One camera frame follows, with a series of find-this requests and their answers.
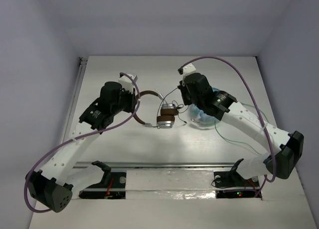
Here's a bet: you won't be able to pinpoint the brown silver headphones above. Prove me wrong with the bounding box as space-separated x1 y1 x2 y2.
134 90 178 129

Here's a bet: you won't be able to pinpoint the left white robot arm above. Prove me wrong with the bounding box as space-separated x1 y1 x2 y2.
24 80 141 214

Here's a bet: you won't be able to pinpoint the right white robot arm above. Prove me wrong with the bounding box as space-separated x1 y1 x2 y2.
178 73 304 188

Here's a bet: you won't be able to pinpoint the light blue headphones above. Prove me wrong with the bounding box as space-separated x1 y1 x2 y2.
188 88 221 130

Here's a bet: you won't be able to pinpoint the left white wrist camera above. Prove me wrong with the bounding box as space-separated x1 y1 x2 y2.
118 73 138 94

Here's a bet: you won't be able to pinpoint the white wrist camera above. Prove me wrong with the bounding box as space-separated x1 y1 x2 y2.
118 73 138 94
177 63 197 80

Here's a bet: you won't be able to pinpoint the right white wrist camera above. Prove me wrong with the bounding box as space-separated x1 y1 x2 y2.
177 63 197 80

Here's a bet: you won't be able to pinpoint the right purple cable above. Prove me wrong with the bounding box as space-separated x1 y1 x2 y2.
181 56 277 183

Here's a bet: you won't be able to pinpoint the purple cable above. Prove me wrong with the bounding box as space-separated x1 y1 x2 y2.
24 72 141 214
181 56 277 183

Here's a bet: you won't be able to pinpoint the thin green headphone cable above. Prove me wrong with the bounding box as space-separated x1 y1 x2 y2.
214 102 269 154

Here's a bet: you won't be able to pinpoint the aluminium rail front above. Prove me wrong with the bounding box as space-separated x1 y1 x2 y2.
73 161 250 170

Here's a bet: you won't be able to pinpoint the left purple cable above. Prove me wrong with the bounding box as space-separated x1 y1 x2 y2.
24 72 141 214

